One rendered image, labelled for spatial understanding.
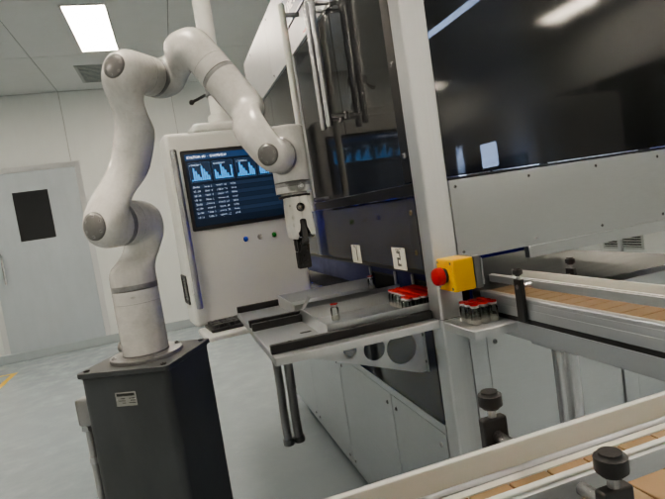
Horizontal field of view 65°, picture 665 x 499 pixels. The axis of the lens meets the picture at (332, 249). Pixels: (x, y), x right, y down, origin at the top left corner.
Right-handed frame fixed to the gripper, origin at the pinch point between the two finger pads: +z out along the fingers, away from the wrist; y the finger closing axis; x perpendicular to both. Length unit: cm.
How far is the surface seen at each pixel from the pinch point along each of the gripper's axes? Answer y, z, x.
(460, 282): -21.4, 8.7, -28.7
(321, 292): 54, 18, -17
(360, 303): 19.9, 17.2, -19.4
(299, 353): -10.9, 19.2, 6.7
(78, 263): 543, 12, 137
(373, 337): -10.8, 19.2, -10.9
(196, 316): 86, 23, 25
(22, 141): 545, -133, 172
